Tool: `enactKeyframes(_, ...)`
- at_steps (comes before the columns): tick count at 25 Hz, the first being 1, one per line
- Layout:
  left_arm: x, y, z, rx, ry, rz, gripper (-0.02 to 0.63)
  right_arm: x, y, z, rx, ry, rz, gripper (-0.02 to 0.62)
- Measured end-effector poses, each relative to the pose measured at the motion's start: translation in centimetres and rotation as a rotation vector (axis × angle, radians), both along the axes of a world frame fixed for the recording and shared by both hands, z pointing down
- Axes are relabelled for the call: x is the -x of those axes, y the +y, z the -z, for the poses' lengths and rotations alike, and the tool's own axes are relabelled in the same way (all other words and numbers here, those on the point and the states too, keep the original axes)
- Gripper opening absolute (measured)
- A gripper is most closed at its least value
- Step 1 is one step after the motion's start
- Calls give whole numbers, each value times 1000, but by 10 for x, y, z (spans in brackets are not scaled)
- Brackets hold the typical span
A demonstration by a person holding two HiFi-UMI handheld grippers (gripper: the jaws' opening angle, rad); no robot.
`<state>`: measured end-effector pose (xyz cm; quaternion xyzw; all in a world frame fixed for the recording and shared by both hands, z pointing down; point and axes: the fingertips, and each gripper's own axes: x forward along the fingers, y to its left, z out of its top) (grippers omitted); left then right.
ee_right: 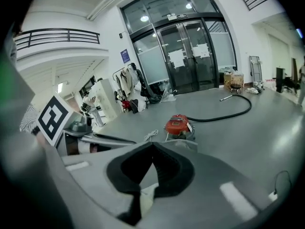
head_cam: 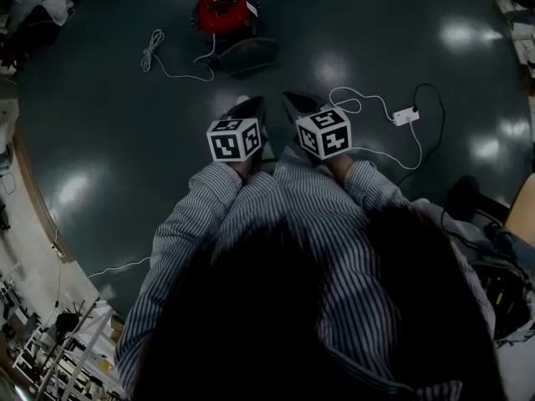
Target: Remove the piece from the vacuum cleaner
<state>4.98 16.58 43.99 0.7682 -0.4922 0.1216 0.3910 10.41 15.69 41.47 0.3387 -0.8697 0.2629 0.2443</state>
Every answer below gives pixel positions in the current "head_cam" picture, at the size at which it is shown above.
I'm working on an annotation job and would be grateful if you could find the grey backpack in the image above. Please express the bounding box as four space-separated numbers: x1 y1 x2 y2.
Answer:
441 209 535 344

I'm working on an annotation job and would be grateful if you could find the white metal rack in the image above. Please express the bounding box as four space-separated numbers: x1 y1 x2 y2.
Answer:
10 302 126 401

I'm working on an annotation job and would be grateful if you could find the dark grey vacuum cleaner piece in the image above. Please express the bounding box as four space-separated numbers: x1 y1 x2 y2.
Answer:
211 37 280 79

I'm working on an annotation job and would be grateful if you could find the person's left forearm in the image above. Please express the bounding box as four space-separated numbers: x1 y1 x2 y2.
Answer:
152 158 261 275

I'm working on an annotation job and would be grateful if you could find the thin white floor cable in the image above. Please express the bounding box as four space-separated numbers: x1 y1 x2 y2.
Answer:
86 256 152 280

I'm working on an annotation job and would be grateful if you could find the person's right forearm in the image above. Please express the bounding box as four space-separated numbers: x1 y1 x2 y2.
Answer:
329 155 413 216

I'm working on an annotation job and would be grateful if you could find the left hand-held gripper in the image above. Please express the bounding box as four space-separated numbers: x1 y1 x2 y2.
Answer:
206 95 270 173

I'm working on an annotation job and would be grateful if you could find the wooden board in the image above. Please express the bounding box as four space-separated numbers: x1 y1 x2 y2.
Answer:
503 172 535 244

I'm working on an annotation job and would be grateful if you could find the white vacuum cleaner power cord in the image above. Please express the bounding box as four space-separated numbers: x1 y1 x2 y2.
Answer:
140 28 217 84

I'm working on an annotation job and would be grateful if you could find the white power strip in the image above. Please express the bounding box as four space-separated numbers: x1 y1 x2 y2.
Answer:
391 106 421 126

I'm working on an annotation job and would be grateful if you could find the dark coat stand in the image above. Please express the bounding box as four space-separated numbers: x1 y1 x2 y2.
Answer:
39 298 99 392

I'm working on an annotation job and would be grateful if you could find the red vacuum cleaner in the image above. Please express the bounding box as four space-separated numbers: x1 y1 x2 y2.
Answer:
191 0 263 38

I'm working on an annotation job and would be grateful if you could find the long white cable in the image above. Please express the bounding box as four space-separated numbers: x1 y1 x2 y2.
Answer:
329 86 424 171

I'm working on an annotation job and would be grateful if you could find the white cloth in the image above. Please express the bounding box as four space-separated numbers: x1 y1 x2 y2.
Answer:
35 0 77 28

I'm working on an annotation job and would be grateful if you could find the black power cable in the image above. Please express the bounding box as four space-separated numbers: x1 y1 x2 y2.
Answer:
395 83 446 188

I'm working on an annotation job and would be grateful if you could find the black garment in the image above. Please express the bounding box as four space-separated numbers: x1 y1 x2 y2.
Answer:
2 4 64 60

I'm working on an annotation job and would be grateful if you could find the white shelf frame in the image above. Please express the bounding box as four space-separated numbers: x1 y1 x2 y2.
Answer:
479 0 535 81

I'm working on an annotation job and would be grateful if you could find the person's striped shirt torso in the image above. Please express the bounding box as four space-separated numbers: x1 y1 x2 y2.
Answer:
114 145 497 401

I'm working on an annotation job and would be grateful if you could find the curved wooden floor edging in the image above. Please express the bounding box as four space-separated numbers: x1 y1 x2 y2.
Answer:
11 114 77 264

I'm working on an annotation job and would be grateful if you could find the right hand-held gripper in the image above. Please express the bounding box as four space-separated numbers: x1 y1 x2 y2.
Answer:
281 90 353 167

